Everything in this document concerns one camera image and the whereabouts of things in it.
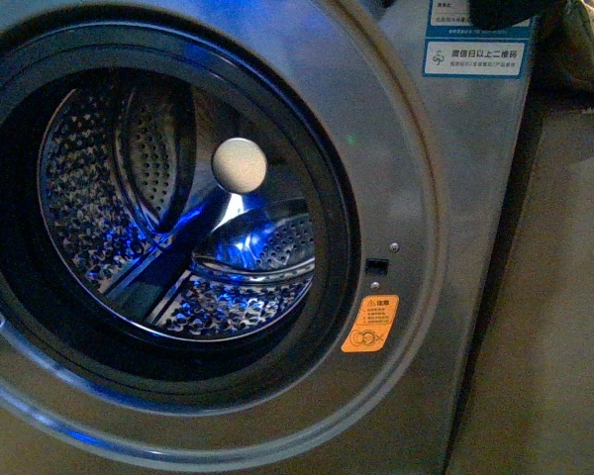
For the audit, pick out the orange warning sticker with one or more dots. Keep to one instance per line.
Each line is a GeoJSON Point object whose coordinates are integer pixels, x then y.
{"type": "Point", "coordinates": [372, 325]}

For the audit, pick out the dark clothes pile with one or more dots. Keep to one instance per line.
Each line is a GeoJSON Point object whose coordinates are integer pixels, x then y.
{"type": "Point", "coordinates": [564, 45]}

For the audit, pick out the grey front-load washing machine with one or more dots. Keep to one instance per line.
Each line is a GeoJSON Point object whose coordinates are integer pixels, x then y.
{"type": "Point", "coordinates": [404, 176]}

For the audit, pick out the blue white energy label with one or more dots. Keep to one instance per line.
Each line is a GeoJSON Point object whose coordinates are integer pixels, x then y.
{"type": "Point", "coordinates": [454, 47]}

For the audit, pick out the steel washer drum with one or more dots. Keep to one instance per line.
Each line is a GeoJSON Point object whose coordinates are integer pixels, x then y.
{"type": "Point", "coordinates": [130, 202]}

